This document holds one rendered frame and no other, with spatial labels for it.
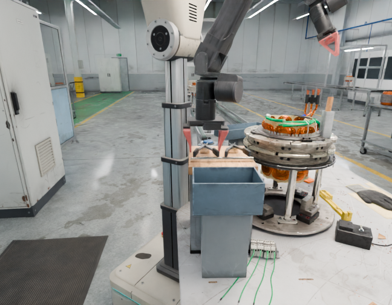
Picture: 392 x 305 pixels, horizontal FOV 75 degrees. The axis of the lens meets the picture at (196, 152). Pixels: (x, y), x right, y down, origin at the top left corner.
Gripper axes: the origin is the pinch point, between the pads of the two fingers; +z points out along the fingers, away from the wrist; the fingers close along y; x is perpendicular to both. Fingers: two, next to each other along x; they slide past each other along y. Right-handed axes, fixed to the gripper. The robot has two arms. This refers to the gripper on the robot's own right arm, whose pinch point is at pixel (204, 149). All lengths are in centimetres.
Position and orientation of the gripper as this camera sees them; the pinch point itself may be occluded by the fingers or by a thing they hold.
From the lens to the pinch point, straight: 75.7
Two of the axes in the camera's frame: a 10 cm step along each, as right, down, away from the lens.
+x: -0.3, -3.2, 9.5
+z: -0.1, 9.5, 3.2
